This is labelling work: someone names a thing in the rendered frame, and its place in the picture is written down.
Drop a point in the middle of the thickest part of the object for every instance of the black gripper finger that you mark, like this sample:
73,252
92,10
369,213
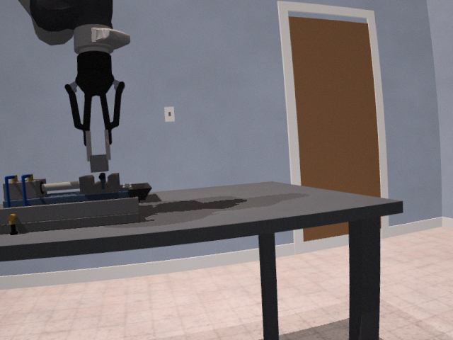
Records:
119,87
71,90

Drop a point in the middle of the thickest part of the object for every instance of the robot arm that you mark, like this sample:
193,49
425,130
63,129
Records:
56,21

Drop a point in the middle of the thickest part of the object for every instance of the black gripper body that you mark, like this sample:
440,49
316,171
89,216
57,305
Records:
93,65

